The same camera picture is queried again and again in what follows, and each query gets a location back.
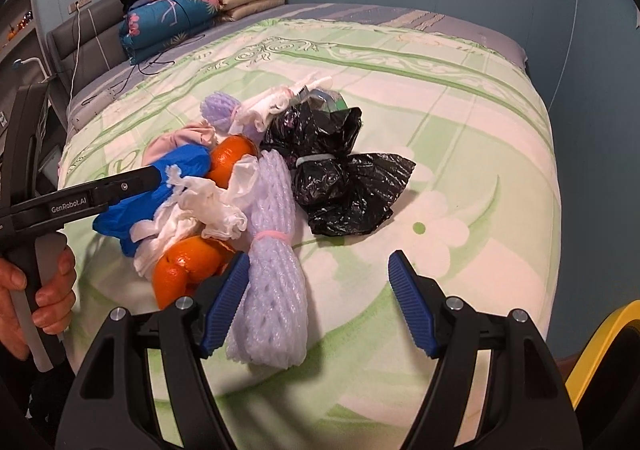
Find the pink cloth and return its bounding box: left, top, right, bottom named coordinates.
left=141, top=124, right=218, bottom=165

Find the orange peel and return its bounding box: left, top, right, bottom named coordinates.
left=152, top=236, right=236, bottom=311
left=206, top=135, right=261, bottom=191

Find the green floral bedspread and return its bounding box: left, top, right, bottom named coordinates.
left=60, top=20, right=563, bottom=450

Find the blue plastic glove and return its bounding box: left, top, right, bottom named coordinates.
left=92, top=144, right=211, bottom=255

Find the wall shelf with ornaments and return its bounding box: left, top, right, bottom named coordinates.
left=0, top=0, right=38, bottom=60

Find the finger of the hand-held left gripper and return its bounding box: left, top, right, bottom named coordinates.
left=90, top=164, right=166, bottom=205

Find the grey padded headboard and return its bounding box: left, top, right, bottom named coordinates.
left=46, top=0, right=248, bottom=131

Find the person's left hand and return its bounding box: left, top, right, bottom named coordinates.
left=0, top=246, right=77, bottom=358

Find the white charging cable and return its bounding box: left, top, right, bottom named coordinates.
left=69, top=4, right=85, bottom=103

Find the yellow curved frame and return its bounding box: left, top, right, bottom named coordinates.
left=565, top=300, right=640, bottom=411

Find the black cable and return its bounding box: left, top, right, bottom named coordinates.
left=80, top=54, right=177, bottom=105

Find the blue floral folded quilt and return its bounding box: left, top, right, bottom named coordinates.
left=119, top=0, right=226, bottom=65

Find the black plastic bag bundle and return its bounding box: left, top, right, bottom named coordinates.
left=260, top=107, right=417, bottom=237

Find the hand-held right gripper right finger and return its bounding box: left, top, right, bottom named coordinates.
left=387, top=250, right=586, bottom=450

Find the white tied tissue bundle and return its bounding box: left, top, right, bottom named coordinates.
left=232, top=72, right=333, bottom=131

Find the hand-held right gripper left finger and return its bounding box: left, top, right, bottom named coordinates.
left=54, top=252, right=251, bottom=450

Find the purple foam net with band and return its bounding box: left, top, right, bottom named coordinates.
left=225, top=150, right=308, bottom=371

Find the small purple foam net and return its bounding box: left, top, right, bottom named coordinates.
left=200, top=92, right=266, bottom=145

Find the person's left forearm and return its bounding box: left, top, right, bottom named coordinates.
left=0, top=345, right=76, bottom=450

